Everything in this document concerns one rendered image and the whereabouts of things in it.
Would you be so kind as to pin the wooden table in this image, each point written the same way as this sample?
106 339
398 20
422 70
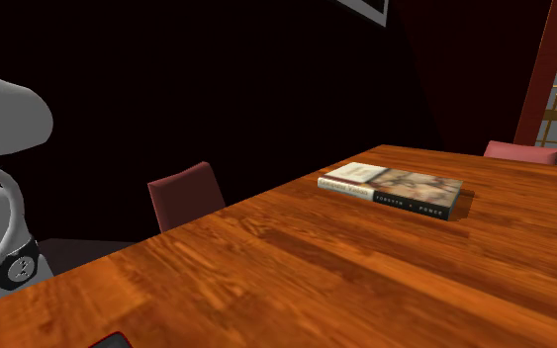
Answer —
307 270

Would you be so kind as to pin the framed wall picture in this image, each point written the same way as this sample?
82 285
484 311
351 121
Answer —
372 8

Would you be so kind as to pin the book with beige brown cover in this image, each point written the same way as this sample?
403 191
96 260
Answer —
403 185

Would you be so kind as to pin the dark red chair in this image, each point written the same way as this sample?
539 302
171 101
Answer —
521 153
186 195

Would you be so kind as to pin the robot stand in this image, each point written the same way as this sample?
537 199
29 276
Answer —
111 341

